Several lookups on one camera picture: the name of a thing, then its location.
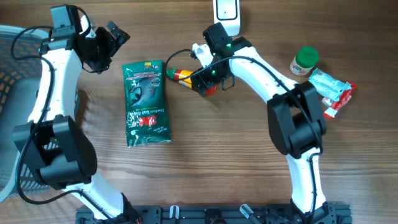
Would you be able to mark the grey plastic mesh basket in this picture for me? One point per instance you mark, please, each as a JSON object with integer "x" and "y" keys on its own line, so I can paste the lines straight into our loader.
{"x": 18, "y": 109}

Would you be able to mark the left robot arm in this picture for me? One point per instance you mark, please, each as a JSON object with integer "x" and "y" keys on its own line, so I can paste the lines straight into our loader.
{"x": 104, "y": 203}

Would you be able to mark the red chili sauce bottle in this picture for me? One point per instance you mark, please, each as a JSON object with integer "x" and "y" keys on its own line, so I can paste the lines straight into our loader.
{"x": 180, "y": 76}

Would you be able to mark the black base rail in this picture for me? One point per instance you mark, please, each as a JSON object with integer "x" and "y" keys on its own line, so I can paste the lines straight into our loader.
{"x": 331, "y": 213}

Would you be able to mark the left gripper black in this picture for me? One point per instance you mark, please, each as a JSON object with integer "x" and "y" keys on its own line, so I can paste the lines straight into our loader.
{"x": 99, "y": 64}

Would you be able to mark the red Nescafe stick sachet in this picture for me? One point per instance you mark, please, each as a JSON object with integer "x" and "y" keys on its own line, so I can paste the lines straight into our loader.
{"x": 331, "y": 112}

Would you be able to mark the white barcode scanner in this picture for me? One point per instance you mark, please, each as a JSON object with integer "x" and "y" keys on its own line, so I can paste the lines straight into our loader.
{"x": 227, "y": 12}

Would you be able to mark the red tissue pack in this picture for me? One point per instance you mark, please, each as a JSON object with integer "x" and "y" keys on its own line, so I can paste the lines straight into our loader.
{"x": 327, "y": 102}

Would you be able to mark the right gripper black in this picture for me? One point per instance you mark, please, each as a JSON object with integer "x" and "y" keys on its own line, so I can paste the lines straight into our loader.
{"x": 207, "y": 80}

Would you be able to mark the mint green wipes packet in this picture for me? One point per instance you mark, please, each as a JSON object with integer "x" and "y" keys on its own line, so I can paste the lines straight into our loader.
{"x": 327, "y": 86}

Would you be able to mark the green lid jar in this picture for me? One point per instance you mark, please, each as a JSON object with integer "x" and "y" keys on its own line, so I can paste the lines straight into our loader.
{"x": 303, "y": 62}

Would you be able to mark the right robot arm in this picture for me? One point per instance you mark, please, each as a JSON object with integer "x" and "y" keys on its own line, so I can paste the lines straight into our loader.
{"x": 295, "y": 118}

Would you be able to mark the green 3M gloves packet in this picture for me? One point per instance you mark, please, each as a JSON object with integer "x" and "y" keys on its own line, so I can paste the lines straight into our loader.
{"x": 147, "y": 118}

